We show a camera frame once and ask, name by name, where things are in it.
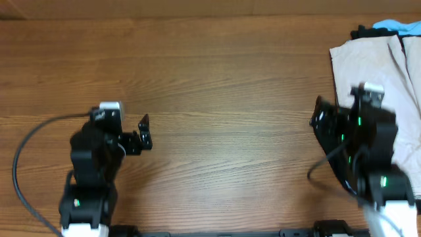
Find beige shorts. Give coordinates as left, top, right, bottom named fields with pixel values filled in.
left=330, top=36, right=420, bottom=198

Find light blue garment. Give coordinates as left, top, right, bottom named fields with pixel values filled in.
left=372, top=19, right=420, bottom=36

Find black garment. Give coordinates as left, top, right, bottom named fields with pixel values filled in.
left=332, top=26, right=419, bottom=212

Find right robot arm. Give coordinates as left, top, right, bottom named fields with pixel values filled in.
left=307, top=93, right=418, bottom=236

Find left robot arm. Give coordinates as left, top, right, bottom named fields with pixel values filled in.
left=59, top=111, right=153, bottom=236

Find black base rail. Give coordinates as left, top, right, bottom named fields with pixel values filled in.
left=109, top=219, right=371, bottom=237

